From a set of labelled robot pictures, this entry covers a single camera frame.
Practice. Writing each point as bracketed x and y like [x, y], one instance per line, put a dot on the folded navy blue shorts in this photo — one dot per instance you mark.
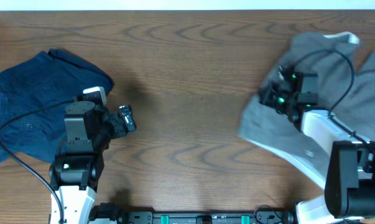
[32, 96]

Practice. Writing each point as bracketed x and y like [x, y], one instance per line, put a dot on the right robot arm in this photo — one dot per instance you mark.
[350, 182]

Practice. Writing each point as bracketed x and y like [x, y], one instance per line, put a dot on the grey shorts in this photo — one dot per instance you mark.
[325, 55]

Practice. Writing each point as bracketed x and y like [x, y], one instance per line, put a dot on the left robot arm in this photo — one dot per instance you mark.
[75, 173]

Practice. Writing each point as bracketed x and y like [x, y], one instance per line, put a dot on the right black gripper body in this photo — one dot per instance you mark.
[278, 98]

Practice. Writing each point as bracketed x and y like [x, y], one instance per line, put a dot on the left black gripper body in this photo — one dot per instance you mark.
[112, 127]

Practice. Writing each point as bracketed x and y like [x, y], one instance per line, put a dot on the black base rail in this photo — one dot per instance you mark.
[193, 218]

